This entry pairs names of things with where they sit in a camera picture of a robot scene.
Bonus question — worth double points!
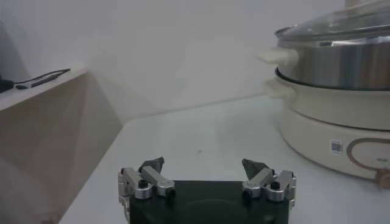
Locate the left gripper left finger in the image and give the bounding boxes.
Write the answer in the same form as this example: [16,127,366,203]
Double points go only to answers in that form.
[118,156,176,211]

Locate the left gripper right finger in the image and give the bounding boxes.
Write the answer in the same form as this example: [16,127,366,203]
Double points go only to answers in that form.
[241,158,297,209]

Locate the round glass pot lid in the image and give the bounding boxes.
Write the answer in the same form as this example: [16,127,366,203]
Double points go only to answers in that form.
[275,0,390,42]

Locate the perforated steel steamer basket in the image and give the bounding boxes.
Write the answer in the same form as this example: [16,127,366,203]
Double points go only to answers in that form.
[257,29,390,91]

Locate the cream electric cooker base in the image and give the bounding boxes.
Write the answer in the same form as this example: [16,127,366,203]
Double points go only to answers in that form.
[263,68,390,190]

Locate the white side table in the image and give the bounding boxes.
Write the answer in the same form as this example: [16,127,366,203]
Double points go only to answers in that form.
[0,68,124,224]

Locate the grey usb hub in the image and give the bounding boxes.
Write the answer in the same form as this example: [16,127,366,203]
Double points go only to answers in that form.
[15,74,59,90]

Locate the black computer mouse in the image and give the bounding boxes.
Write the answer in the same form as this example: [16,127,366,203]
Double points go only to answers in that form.
[0,78,15,94]

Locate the black usb hub cable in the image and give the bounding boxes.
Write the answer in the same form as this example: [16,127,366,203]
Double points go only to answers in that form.
[13,68,71,85]

